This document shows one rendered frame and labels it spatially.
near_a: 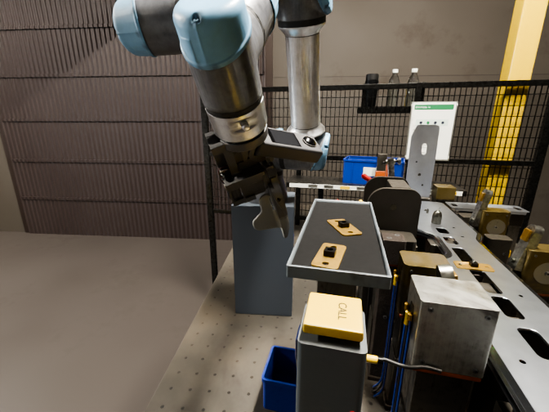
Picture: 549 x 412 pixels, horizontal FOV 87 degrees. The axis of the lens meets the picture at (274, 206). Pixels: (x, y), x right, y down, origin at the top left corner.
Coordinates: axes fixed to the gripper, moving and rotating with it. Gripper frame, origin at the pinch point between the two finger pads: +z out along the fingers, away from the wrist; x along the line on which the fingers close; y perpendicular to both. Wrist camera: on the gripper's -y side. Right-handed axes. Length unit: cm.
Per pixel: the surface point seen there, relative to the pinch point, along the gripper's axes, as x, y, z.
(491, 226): 5, -76, 54
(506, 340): 35.0, -27.0, 12.8
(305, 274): 18.1, 1.5, -7.4
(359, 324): 27.6, -0.4, -13.5
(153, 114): -267, 54, 130
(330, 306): 24.5, 1.1, -12.1
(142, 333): -51, 96, 148
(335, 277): 20.2, -2.0, -7.5
